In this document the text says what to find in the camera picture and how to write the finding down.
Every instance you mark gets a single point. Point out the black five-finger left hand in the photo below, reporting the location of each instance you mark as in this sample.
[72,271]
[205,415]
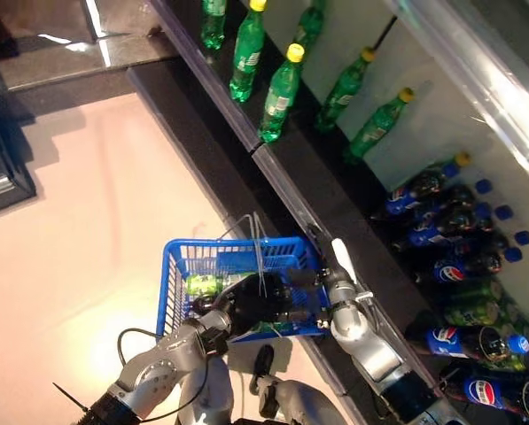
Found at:
[257,301]

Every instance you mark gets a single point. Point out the black five-finger right hand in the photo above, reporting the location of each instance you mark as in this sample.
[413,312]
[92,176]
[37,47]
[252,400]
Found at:
[308,276]

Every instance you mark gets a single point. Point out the blue plastic shopping basket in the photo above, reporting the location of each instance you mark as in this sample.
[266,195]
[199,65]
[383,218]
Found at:
[175,283]

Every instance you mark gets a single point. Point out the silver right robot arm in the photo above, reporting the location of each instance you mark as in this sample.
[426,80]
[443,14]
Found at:
[370,350]

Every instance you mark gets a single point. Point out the green bottle in basket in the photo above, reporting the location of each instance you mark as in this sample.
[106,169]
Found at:
[204,284]

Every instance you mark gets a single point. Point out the silver right robot leg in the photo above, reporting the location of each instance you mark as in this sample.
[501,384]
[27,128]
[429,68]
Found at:
[290,398]

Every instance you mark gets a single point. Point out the silver robot leg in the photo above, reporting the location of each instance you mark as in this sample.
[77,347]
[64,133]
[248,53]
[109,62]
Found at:
[211,398]
[290,398]

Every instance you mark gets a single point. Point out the silver left robot leg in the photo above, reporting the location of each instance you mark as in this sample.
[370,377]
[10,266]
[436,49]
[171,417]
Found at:
[211,398]

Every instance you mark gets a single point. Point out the dark cola bottle blue label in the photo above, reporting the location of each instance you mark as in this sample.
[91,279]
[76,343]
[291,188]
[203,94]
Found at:
[503,212]
[450,270]
[401,201]
[450,343]
[485,391]
[428,237]
[461,195]

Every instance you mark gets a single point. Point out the dark glossy cabinet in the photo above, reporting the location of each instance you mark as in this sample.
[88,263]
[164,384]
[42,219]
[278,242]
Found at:
[2,177]

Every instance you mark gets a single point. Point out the dark glossy floor ledge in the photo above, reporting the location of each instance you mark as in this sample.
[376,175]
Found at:
[69,57]

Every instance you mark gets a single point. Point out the chrome vertical pole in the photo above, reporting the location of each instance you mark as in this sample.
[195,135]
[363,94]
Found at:
[96,26]

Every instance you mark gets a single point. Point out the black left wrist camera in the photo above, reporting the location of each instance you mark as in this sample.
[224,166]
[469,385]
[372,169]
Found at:
[213,338]

